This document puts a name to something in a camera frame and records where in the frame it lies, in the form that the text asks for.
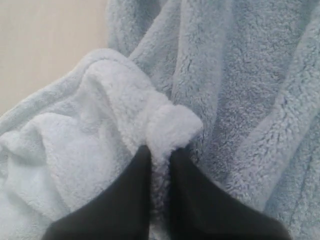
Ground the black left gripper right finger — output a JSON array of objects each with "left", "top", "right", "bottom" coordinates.
[{"left": 169, "top": 148, "right": 291, "bottom": 240}]

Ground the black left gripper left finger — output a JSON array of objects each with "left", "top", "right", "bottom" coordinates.
[{"left": 42, "top": 145, "right": 151, "bottom": 240}]

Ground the light blue fluffy towel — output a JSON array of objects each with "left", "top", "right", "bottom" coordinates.
[{"left": 0, "top": 0, "right": 320, "bottom": 240}]

